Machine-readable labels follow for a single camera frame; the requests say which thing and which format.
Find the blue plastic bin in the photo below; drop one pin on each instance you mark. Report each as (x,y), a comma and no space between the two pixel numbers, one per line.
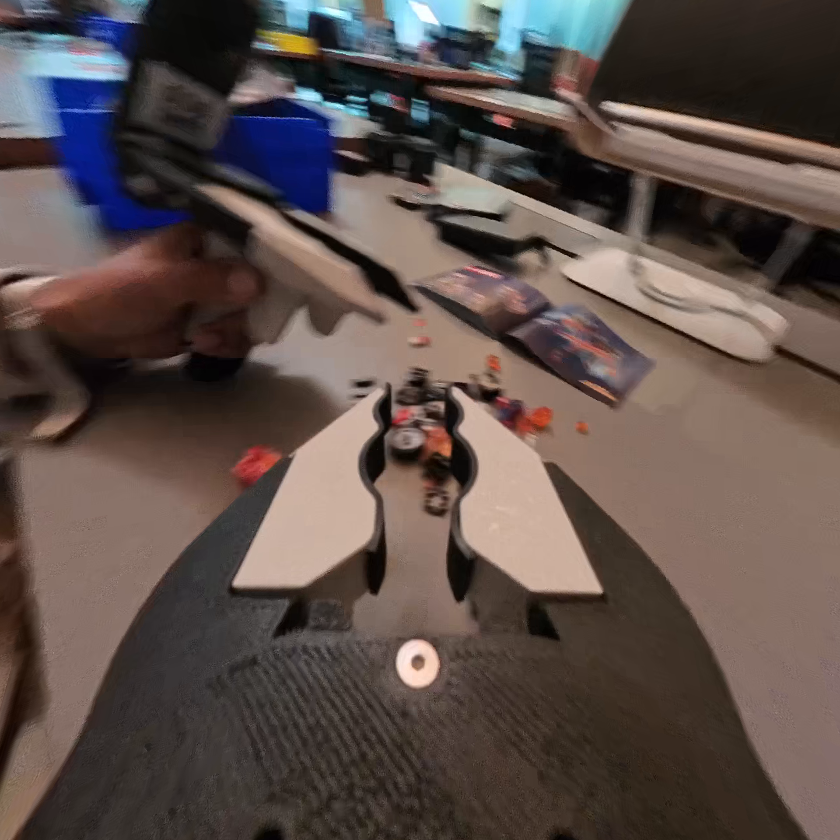
(282,157)

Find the black flat box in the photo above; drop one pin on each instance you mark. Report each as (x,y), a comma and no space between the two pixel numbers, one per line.
(485,236)

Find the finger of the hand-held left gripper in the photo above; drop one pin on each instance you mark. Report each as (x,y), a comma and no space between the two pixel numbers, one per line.
(302,262)
(358,256)

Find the person's left forearm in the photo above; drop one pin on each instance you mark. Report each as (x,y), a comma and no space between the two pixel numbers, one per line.
(39,387)

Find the wooden background desk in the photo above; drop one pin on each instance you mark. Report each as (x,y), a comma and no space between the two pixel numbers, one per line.
(420,65)

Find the pile of lego pieces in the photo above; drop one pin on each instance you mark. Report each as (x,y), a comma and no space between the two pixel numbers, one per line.
(433,446)

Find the large black board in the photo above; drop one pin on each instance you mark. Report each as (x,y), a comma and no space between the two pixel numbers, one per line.
(722,59)

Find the long grey table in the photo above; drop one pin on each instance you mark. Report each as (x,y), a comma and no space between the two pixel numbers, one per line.
(722,164)

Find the yellow box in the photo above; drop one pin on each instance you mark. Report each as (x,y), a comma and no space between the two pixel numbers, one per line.
(287,41)

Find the white plastic bag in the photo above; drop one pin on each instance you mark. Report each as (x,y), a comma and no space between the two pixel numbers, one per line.
(689,308)

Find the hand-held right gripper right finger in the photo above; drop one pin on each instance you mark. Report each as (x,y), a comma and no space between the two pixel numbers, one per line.
(518,512)

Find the lego instruction booklet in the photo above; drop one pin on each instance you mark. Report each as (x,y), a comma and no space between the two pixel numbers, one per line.
(564,341)

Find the small red lego piece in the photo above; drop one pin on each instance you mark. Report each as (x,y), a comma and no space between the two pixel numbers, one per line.
(418,340)

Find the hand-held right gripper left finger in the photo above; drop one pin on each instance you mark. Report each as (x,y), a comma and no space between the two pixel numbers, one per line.
(315,512)

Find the person's left hand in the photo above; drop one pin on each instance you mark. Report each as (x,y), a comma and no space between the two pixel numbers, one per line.
(144,302)

